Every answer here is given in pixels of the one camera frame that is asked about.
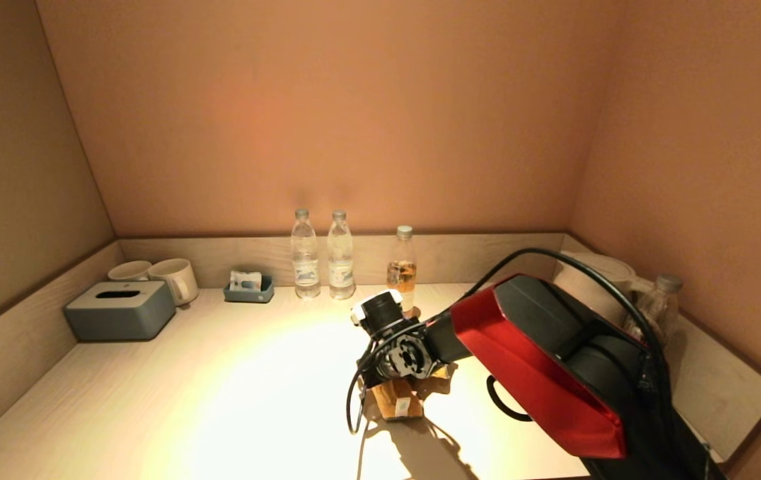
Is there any short black cable loop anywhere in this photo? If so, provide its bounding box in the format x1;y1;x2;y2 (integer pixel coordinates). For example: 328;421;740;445
486;375;534;422

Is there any clear water bottle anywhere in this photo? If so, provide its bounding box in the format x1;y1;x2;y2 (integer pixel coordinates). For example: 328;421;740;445
290;209;321;299
327;210;356;300

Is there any wooden desk rim panel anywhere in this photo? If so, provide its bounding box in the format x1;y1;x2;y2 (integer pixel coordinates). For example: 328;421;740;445
0;232;761;480

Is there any cream electric kettle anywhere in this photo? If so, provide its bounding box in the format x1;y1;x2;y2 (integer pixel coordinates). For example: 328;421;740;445
554;251;638;329

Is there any dark drink bottle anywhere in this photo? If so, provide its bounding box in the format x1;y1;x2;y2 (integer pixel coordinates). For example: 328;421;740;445
624;274;683;349

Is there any orange fluffy cleaning cloth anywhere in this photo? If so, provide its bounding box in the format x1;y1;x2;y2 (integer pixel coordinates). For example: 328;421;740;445
370;363;451;422

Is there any grey-blue tissue box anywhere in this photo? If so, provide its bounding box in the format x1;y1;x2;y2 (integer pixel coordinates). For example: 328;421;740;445
63;281;176;343

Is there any black and white wrist camera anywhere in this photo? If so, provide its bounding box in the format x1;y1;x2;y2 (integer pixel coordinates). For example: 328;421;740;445
351;289;421;335

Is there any amber tea bottle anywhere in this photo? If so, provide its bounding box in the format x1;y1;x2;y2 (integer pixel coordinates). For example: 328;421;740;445
387;225;418;315

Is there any small blue tray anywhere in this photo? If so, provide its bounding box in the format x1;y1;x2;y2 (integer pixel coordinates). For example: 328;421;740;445
223;275;275;304

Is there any white ceramic mug with handle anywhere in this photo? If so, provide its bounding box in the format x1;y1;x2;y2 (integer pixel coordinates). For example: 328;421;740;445
147;258;199;307

